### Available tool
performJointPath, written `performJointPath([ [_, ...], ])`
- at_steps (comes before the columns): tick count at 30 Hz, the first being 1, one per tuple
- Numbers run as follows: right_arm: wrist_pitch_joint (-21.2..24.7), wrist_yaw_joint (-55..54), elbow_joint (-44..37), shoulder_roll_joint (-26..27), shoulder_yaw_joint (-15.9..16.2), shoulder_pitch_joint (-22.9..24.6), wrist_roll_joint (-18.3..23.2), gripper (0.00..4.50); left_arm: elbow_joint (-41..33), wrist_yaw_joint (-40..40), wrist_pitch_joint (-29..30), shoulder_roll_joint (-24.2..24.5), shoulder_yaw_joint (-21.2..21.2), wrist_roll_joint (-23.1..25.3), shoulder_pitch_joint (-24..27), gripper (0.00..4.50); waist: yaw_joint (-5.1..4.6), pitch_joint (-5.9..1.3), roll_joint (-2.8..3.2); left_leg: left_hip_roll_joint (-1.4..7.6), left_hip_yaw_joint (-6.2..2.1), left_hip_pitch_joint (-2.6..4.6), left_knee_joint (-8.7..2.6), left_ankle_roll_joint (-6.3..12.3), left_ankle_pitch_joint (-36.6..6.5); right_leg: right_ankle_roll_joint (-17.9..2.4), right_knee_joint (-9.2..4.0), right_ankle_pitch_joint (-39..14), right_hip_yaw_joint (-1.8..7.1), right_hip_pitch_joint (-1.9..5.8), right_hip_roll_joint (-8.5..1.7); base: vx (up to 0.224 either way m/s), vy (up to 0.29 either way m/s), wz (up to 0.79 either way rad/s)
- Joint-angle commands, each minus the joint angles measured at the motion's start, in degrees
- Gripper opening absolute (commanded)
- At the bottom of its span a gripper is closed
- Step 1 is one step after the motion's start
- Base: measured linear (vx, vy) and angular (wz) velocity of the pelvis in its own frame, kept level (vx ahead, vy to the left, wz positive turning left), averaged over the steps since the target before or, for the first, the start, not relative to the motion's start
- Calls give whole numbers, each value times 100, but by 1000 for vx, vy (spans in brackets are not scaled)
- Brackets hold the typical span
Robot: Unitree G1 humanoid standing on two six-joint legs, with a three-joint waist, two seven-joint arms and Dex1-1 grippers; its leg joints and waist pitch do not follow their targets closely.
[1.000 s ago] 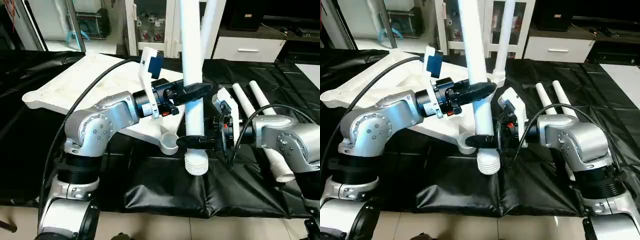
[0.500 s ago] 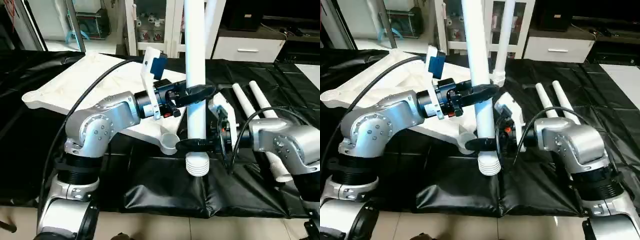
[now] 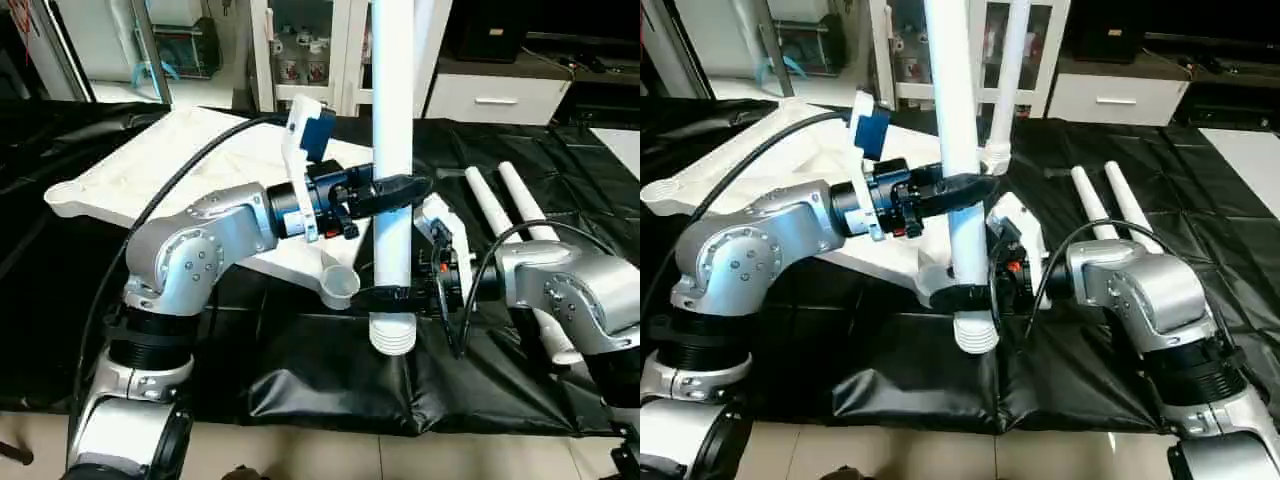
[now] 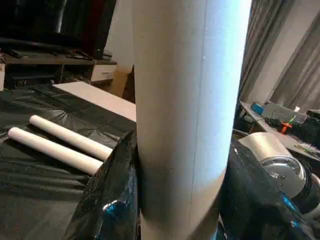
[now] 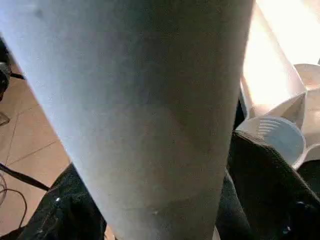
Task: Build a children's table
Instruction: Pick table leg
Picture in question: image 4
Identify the dark TV stand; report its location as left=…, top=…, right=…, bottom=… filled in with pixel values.
left=0, top=47, right=119, bottom=92

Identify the white flat board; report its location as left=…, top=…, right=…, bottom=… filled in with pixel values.
left=52, top=81, right=137, bottom=123

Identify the black table mat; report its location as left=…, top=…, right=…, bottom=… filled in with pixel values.
left=0, top=82, right=147, bottom=240

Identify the black television screen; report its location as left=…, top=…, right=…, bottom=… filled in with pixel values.
left=0, top=0, right=118, bottom=61

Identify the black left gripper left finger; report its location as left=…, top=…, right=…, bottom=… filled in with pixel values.
left=64, top=128, right=142, bottom=240

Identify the grey cluttered desk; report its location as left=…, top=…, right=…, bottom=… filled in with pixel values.
left=239, top=99, right=320, bottom=162

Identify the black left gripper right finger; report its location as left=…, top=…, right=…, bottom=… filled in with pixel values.
left=218, top=139, right=320, bottom=240

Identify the grey curtain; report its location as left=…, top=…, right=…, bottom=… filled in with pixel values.
left=238, top=0, right=320, bottom=115

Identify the white plastic table leg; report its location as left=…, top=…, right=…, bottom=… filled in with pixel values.
left=7, top=126, right=104, bottom=176
left=131, top=0, right=253, bottom=240
left=28, top=114, right=114, bottom=161

